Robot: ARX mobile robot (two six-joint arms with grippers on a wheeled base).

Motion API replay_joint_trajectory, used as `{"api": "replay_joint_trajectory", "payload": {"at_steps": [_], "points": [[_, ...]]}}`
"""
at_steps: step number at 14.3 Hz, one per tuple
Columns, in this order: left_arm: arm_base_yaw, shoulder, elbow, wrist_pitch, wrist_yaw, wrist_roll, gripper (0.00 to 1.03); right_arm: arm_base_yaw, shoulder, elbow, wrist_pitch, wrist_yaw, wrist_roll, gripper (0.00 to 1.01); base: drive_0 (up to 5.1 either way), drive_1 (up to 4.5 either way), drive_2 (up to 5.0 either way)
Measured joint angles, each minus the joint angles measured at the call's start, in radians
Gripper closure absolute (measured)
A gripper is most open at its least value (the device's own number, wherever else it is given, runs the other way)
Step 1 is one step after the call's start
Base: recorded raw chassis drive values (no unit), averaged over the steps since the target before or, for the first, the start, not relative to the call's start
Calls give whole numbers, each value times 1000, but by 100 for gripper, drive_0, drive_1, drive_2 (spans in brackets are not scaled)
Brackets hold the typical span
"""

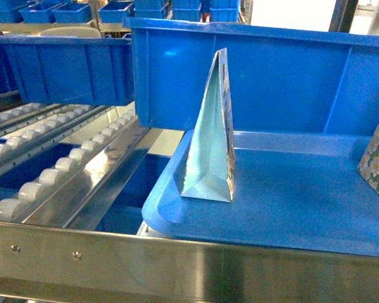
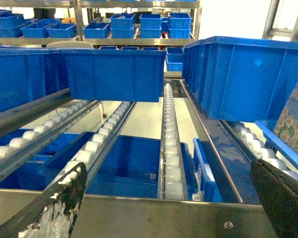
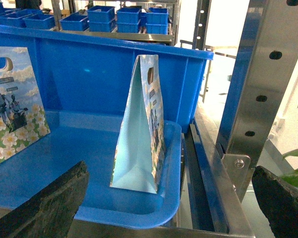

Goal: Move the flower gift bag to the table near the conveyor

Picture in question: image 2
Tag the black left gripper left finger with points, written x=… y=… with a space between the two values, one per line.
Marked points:
x=54 y=212

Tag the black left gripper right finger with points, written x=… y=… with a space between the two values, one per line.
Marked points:
x=278 y=195

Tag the flower gift bag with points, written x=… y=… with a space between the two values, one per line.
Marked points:
x=287 y=125

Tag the blue tray holding bag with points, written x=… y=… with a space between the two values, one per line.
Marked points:
x=267 y=126

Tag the white roller track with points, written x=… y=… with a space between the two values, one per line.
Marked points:
x=170 y=174

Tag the blue bin right rack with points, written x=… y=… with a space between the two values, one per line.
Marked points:
x=240 y=79

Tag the blue bin rack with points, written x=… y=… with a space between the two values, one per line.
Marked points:
x=240 y=79
x=28 y=74
x=115 y=75

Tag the blue bin left rack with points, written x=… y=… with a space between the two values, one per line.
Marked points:
x=28 y=74

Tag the blue bin centre rack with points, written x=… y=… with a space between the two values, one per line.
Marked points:
x=115 y=75

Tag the steel flow rack frame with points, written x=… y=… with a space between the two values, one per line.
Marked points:
x=120 y=198

